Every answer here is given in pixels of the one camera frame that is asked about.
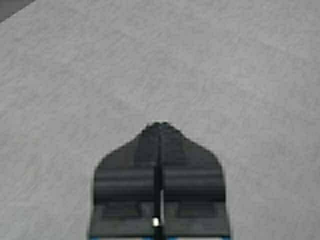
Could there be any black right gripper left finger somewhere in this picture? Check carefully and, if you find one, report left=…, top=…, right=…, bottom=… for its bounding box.
left=87, top=122, right=160, bottom=240

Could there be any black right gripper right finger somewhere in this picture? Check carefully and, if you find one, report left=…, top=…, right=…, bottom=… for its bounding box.
left=158, top=122, right=231, bottom=240

